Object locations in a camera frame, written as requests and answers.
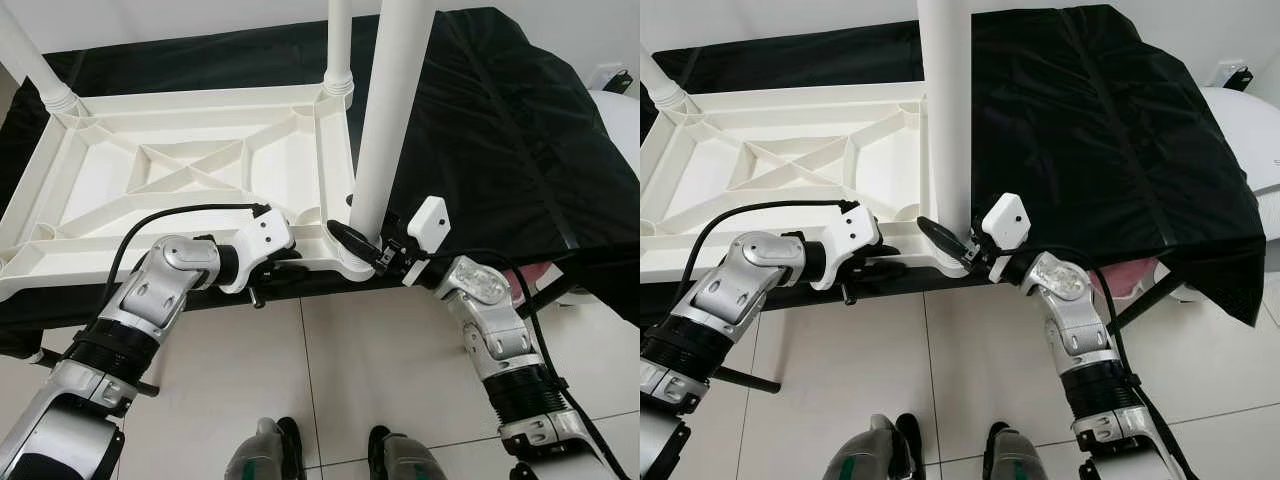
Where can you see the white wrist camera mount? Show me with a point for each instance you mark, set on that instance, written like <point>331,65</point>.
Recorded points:
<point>262,240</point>
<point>850,238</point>
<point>1005,218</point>
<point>428,220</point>

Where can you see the grey robot leg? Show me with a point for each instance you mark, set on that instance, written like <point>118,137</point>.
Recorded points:
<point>408,458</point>
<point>1018,456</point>
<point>265,455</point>
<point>872,452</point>

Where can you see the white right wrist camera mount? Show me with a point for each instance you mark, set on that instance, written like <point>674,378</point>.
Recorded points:
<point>428,220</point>
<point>1005,218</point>

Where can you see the black power plug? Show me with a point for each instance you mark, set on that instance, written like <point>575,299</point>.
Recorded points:
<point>1240,78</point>
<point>620,80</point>

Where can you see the grey robot left leg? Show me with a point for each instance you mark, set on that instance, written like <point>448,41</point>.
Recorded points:
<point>872,452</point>
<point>265,455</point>

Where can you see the white wall socket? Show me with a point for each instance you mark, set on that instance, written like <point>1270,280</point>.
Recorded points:
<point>605,72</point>
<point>1225,70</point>

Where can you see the black metal table leg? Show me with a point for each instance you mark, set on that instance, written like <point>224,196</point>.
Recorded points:
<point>745,380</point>
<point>1145,300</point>
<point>545,297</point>
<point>100,372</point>

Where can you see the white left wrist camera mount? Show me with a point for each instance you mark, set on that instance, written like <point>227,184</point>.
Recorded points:
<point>850,238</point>
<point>262,240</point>

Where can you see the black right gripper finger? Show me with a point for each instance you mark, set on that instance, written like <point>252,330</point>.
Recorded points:
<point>942,235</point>
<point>352,238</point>

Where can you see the pink object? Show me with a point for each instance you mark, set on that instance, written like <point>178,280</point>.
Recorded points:
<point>525,278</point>
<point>1130,272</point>

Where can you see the black tablecloth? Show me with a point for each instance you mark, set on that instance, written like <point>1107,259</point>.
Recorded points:
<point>520,150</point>
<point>1120,150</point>

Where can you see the grey robot right leg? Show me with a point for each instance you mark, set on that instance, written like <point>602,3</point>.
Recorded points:
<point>408,458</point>
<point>1018,456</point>

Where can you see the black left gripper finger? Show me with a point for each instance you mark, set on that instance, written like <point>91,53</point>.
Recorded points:
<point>286,266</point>
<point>876,262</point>

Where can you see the white plastic table top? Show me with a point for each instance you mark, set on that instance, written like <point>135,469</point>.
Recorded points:
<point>100,170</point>
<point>740,170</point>

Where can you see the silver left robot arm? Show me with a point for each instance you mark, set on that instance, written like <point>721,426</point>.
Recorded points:
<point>720,300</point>
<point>140,310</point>

